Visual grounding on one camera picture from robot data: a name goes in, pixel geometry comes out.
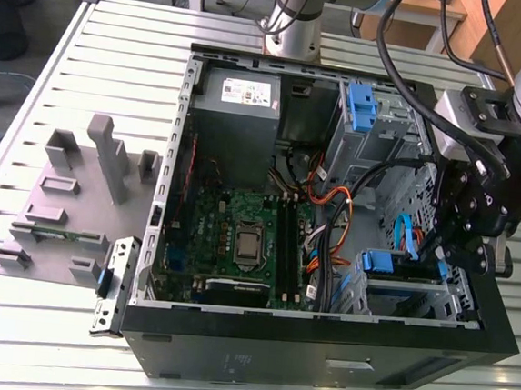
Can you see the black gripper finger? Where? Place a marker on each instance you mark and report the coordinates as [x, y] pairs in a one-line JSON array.
[[452, 198], [470, 254]]

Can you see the hard disk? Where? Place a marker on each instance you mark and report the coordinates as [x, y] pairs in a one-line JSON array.
[[378, 262]]

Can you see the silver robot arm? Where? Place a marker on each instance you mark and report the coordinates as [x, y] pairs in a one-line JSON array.
[[297, 38]]

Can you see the grey metal disk bay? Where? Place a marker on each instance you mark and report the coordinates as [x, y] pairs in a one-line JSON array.
[[399, 284]]

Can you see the grey metal drive cage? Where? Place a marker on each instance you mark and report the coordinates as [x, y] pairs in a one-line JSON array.
[[384, 142]]

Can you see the blue drive latch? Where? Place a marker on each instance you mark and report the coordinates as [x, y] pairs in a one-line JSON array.
[[362, 105]]

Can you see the black RAM slot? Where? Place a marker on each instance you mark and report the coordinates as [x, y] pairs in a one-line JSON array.
[[281, 247], [294, 248]]

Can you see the wooden desk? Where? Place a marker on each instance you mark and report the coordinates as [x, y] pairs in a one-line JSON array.
[[423, 8]]

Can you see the silver CPU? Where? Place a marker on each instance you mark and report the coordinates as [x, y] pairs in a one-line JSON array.
[[248, 244]]

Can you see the CPU socket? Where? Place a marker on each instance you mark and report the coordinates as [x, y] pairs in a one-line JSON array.
[[246, 263]]

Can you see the black PC case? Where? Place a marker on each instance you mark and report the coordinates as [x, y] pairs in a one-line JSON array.
[[274, 356]]

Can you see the grey power supply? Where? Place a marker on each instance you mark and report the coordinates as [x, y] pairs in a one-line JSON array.
[[233, 147]]

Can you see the black graphics card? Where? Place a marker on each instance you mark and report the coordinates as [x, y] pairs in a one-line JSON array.
[[234, 290]]

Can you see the green motherboard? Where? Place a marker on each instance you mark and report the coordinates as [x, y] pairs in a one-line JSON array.
[[210, 245]]

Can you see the grey parts rack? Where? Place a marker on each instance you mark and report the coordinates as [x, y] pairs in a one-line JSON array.
[[85, 216]]

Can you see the green RAM stick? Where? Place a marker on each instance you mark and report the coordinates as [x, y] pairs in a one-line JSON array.
[[67, 235]]

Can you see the black round bin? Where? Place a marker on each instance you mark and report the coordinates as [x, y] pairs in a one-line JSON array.
[[5, 36]]

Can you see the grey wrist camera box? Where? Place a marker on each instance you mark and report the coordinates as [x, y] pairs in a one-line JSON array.
[[453, 125]]

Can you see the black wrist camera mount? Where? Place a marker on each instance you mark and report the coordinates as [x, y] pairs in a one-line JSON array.
[[491, 110]]

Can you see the grey bracket with blue tab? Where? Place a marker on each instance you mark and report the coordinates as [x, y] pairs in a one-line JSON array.
[[118, 278]]

